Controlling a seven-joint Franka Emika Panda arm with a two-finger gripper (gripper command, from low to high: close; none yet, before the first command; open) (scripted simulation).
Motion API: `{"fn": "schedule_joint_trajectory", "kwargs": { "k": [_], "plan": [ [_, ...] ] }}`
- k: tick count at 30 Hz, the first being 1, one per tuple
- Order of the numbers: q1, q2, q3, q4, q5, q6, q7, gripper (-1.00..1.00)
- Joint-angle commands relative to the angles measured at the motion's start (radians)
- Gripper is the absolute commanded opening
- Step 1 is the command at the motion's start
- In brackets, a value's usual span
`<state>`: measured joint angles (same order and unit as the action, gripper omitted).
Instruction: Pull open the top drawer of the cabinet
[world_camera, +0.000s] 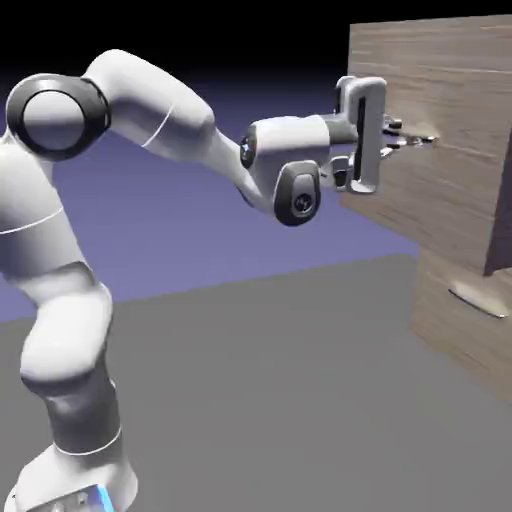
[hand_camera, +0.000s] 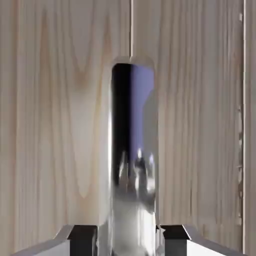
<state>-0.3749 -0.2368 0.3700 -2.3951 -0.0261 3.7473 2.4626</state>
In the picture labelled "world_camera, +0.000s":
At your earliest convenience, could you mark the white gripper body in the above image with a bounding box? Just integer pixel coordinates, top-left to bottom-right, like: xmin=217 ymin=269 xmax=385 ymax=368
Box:
xmin=345 ymin=75 xmax=388 ymax=196

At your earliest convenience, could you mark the large wood drawer front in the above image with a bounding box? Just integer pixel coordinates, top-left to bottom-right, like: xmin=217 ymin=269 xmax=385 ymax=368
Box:
xmin=338 ymin=14 xmax=512 ymax=278

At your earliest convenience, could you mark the light wood cabinet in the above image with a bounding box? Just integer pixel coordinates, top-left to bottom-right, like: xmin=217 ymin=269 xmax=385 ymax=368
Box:
xmin=338 ymin=14 xmax=512 ymax=403

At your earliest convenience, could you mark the small wood drawer front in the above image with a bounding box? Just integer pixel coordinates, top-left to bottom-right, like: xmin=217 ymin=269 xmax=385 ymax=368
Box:
xmin=411 ymin=246 xmax=512 ymax=403

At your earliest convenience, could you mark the slim silver drawer handle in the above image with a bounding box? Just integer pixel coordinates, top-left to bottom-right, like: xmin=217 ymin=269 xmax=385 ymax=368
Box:
xmin=394 ymin=129 xmax=442 ymax=150

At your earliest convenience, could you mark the wide silver drawer handle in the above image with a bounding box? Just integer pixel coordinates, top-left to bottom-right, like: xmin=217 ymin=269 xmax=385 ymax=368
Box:
xmin=446 ymin=278 xmax=510 ymax=320

